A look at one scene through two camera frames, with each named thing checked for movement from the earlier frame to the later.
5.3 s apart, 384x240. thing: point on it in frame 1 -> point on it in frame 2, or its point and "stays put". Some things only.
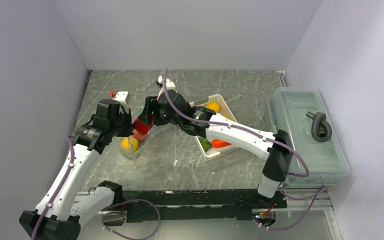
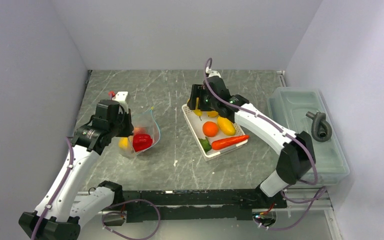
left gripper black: [128, 131] stays put
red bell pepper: [141, 127] -> [141, 141]
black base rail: [200, 205] stays put
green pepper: [206, 144] stays put
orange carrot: [217, 143] stays put
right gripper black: [146, 115] -> [197, 91]
